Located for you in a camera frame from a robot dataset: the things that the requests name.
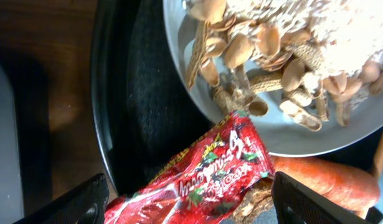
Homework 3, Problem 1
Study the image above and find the orange carrot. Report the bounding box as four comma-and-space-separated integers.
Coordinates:
272, 156, 381, 223

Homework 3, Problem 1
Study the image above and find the round black tray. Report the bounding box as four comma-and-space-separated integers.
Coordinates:
90, 0, 383, 224

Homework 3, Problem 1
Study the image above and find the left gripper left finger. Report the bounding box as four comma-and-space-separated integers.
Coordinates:
14, 173, 109, 224

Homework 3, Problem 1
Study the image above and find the brown food chunk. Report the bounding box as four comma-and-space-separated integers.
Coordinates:
230, 178, 273, 224

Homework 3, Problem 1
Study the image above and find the clear plastic bin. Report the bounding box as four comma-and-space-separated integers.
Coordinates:
0, 66, 24, 223

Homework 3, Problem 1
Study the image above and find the grey plate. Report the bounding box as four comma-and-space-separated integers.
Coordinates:
162, 0, 383, 157

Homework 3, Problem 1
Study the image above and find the nut shells pile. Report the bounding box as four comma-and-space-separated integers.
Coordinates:
182, 0, 383, 132

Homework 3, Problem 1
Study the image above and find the wooden chopstick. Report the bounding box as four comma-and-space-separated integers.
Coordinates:
371, 132, 383, 181

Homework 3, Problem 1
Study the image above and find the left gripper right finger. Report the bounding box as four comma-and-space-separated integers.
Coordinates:
272, 172, 375, 224

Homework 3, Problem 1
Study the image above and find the red snack wrapper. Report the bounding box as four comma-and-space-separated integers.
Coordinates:
105, 111, 275, 224

